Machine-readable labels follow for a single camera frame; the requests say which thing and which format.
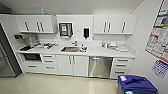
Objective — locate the blue white notice sheet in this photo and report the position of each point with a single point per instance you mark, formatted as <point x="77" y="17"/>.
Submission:
<point x="160" y="68"/>

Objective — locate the blue dish soap bottle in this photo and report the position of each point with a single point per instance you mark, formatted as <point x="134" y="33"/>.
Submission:
<point x="103" y="44"/>

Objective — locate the green lid bin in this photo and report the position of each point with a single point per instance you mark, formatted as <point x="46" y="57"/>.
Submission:
<point x="140" y="93"/>

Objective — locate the dish tray with cups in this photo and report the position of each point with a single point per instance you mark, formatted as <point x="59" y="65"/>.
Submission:
<point x="46" y="45"/>

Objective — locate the white wide drawer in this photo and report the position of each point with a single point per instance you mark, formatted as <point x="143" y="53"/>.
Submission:
<point x="32" y="67"/>

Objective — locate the large wall poster board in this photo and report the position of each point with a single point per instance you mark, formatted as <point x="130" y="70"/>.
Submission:
<point x="160" y="36"/>

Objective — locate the blue spray bottle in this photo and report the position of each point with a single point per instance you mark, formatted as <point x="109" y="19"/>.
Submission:
<point x="42" y="12"/>

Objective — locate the blue lid recycling bin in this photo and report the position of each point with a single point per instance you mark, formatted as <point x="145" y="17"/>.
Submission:
<point x="136" y="83"/>

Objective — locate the built-in black microwave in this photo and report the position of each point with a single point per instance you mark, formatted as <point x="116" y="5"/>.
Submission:
<point x="32" y="57"/>

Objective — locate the stainless steel refrigerator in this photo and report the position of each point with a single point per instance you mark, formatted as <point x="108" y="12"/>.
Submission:
<point x="8" y="53"/>

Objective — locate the stainless steel dishwasher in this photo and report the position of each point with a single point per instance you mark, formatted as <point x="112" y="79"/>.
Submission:
<point x="100" y="67"/>

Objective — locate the steel paper towel dispenser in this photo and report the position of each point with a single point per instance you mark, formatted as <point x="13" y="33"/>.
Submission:
<point x="65" y="29"/>

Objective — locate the stainless steel sink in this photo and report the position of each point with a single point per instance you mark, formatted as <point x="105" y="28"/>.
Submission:
<point x="74" y="49"/>

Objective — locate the white two-door sink cabinet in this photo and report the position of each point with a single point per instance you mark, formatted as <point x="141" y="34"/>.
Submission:
<point x="72" y="65"/>

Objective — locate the white wall cabinet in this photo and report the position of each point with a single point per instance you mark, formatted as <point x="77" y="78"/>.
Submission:
<point x="115" y="24"/>
<point x="35" y="24"/>

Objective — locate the black soap dispenser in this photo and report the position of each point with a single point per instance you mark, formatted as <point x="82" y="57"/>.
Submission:
<point x="86" y="32"/>

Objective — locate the chrome faucet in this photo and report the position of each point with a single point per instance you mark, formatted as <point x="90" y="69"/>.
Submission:
<point x="75" y="43"/>

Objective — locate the grey white dish cloth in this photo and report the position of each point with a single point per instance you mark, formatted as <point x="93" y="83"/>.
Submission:
<point x="122" y="49"/>

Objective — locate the white drawer unit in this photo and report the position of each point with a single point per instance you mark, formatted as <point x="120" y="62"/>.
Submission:
<point x="122" y="68"/>
<point x="49" y="64"/>

